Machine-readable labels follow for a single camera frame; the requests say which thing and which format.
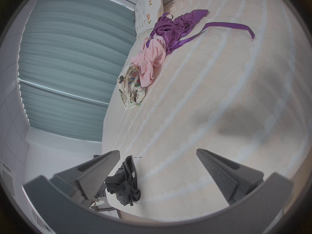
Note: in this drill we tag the ceiling air conditioner vent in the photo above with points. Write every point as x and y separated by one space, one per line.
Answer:
7 179

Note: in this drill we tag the purple garment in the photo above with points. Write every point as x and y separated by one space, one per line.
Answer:
175 28

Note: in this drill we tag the bed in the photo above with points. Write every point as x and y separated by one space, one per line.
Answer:
207 94

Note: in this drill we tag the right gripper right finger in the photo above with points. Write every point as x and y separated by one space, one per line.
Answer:
229 177

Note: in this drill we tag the black T-shirt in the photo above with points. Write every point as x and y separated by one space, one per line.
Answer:
124 184

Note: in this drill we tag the white printed pillow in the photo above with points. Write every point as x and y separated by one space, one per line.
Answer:
148 11

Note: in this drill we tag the white printed garment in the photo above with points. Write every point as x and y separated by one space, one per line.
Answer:
131 91

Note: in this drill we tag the blue-green curtain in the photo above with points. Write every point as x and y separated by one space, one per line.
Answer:
78 38
65 111

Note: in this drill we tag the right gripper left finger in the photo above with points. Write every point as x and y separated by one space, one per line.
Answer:
90 177

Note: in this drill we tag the pink garment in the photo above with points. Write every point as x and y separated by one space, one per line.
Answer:
151 57

